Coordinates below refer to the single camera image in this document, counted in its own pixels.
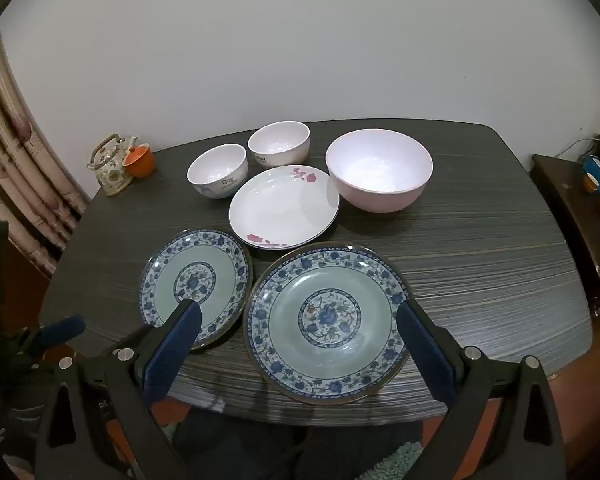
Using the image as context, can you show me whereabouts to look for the small blue floral plate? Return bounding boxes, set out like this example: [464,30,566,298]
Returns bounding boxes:
[138,229,253,350]

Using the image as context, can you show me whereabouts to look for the large blue floral plate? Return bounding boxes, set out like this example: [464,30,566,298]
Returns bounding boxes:
[242,243,411,405]

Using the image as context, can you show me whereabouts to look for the white bowl blue print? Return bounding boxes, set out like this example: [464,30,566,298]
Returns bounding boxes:
[186,144,248,200]

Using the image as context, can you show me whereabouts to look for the white plate pink roses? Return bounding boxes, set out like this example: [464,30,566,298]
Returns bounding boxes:
[228,165,340,250]

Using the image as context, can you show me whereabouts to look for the large pink bowl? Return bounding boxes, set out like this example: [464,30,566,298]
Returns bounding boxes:
[325,128,434,214]

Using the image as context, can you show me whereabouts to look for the white bowl pink base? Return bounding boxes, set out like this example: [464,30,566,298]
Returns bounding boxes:
[248,120,311,169]

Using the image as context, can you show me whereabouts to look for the beige patterned curtain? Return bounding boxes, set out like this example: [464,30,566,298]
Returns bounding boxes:
[0,31,88,276]

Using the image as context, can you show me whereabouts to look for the floral ceramic teapot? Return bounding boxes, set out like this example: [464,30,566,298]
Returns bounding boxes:
[86,133,137,197]

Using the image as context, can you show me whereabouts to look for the dark side cabinet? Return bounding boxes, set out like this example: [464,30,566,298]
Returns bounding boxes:
[530,155,600,315]

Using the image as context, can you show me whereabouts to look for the orange lidded cup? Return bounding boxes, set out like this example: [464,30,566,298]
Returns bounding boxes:
[122,144,156,179]

